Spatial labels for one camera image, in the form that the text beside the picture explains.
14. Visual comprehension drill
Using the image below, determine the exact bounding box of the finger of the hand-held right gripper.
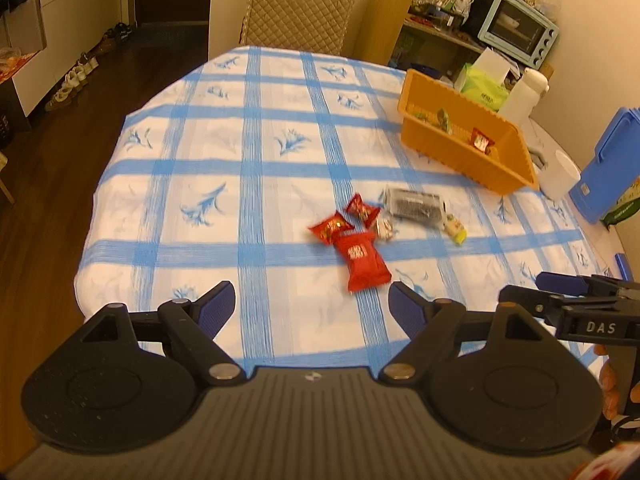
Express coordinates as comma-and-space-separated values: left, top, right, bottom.
499, 285, 556, 317
537, 272, 593, 296

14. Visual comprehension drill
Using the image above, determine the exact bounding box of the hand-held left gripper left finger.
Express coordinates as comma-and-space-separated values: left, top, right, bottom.
82, 281, 247, 387

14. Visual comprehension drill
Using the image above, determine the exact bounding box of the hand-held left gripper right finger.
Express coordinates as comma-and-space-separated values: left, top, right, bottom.
378, 281, 543, 387

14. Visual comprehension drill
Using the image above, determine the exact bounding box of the large red snack packet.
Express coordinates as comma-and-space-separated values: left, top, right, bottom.
332, 232, 392, 295

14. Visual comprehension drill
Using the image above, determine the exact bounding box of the yellow candy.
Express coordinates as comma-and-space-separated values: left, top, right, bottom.
444, 214, 468, 247

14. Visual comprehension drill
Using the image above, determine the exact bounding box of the dark clear snack packet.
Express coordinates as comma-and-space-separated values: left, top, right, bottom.
384, 186, 447, 228

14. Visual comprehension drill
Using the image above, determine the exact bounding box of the small red candy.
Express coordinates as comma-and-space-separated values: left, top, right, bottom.
346, 193, 383, 227

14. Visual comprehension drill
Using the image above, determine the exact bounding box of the red candy with flared ends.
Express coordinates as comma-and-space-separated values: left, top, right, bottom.
307, 212, 355, 246

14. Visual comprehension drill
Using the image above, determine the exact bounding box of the orange plastic basket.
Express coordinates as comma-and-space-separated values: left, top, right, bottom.
397, 69, 541, 196

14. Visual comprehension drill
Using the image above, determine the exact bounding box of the red packet with round label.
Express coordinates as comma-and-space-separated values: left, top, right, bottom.
469, 128, 497, 155

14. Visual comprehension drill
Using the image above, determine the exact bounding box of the person's right hand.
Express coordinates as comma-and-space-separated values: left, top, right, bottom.
596, 345, 621, 421

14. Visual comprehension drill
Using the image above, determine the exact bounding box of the blue checked tablecloth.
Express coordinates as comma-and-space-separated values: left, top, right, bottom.
74, 45, 613, 376

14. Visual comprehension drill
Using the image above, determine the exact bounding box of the green food bag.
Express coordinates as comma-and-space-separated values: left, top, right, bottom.
600, 177, 640, 228

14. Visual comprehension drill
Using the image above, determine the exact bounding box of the white cup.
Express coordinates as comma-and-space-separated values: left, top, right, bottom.
539, 150, 582, 202

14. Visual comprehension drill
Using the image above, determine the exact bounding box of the blue thermos jug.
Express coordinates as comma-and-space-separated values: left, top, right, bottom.
567, 106, 640, 225

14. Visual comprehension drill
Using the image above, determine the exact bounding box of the white thermos bottle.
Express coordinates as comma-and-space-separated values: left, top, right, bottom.
497, 67, 551, 128

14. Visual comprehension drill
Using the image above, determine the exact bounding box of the green tissue pack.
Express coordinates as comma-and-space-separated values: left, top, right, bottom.
460, 49, 521, 113

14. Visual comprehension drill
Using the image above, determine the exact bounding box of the light blue toaster oven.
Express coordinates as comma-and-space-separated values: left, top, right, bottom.
465, 0, 560, 70

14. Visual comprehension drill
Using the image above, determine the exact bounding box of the row of shoes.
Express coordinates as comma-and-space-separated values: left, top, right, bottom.
44, 21, 135, 113

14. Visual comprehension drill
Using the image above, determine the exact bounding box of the wooden shelf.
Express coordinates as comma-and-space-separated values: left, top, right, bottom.
352, 0, 556, 86

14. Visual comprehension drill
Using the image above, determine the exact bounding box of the quilted beige chair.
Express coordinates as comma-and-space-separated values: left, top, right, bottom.
239, 0, 363, 56

